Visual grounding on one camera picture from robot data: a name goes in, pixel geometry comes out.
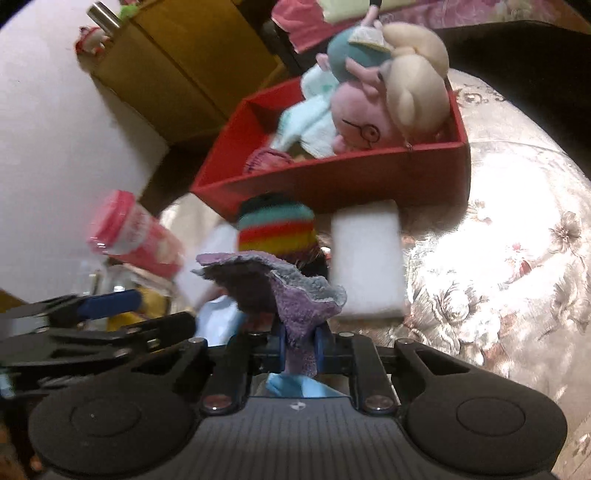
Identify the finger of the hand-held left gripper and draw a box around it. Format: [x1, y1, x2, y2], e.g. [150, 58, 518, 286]
[9, 289, 143, 326]
[0, 311, 197, 370]

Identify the rainbow striped sock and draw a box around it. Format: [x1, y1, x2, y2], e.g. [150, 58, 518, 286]
[236, 193, 329, 278]

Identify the pink lidded tumbler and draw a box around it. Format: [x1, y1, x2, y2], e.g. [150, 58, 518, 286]
[87, 190, 185, 280]

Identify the green plush toy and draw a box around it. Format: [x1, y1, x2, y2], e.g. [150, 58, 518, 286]
[119, 0, 153, 19]

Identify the floral satin tablecloth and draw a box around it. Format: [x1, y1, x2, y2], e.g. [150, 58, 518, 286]
[157, 69, 591, 416]

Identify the white sponge block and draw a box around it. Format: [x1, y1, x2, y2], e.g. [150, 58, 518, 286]
[330, 199, 407, 321]

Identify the pink knitted cloth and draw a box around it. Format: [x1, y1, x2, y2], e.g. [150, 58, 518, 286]
[243, 148, 294, 175]

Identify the red cardboard box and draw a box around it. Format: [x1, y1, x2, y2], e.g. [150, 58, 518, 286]
[189, 76, 472, 222]

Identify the wooden desk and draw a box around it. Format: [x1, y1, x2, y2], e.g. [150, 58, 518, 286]
[90, 0, 289, 146]

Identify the plush doll with blond hair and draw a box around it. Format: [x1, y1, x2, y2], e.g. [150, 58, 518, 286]
[316, 0, 407, 155]

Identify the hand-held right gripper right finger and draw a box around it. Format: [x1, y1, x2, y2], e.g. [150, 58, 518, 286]
[315, 323, 467, 416]

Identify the mint green towel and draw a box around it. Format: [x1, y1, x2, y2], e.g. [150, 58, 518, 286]
[274, 65, 342, 158]

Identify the blue face mask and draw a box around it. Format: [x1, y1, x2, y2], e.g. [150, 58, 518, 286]
[267, 373, 352, 398]
[196, 295, 245, 344]

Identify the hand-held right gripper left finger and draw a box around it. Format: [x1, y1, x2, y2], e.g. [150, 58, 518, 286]
[134, 329, 286, 415]

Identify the steel thermos bottle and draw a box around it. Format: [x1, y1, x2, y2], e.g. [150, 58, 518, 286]
[88, 1, 125, 34]

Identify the purple towel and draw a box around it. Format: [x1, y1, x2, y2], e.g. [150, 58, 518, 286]
[191, 250, 347, 377]

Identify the beige plush toy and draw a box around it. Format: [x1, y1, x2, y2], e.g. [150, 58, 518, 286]
[383, 21, 451, 144]

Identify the pink cartoon quilt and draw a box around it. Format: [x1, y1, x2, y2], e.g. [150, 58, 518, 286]
[270, 0, 591, 52]

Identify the red santa plush toy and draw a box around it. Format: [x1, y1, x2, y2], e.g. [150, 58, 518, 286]
[76, 25, 112, 56]

